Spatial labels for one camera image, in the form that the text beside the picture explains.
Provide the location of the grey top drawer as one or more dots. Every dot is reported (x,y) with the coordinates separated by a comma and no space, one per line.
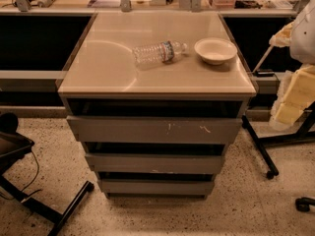
(154,130)

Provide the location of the black stand right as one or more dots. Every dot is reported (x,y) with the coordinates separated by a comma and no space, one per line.
(302,135)

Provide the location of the white bowl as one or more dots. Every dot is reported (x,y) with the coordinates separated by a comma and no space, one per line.
(215,51)

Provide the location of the black stand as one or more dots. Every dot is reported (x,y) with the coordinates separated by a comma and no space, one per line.
(14,146)
(302,135)

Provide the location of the black caster wheel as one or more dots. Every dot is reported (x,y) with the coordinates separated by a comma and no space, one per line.
(303,204)

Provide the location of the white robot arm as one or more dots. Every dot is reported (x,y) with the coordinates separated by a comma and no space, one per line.
(297,89)

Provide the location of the grey drawer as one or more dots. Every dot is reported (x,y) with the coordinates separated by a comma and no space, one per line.
(136,163)
(156,188)
(154,130)

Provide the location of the clear plastic water bottle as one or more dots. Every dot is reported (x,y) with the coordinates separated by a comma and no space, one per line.
(160,53)

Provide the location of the black stand left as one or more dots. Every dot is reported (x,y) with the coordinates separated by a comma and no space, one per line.
(14,146)

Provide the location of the grey bottom drawer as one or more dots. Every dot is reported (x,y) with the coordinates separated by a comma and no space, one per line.
(156,188)

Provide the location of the white rod with black base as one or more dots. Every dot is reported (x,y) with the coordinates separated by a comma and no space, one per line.
(263,58)

